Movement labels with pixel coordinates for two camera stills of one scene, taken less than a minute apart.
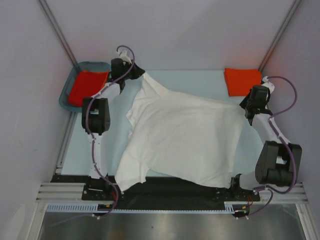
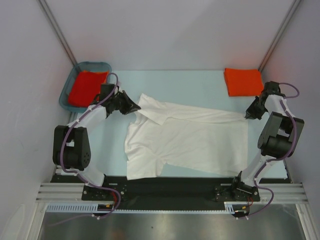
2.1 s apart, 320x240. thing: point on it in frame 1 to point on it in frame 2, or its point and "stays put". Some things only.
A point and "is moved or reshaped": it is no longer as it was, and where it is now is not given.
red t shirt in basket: (87, 83) stays put
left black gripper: (137, 71) to (130, 106)
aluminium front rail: (64, 191) stays put
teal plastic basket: (92, 66) stays put
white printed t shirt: (178, 138) is moved or reshaped
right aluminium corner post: (291, 12) stays put
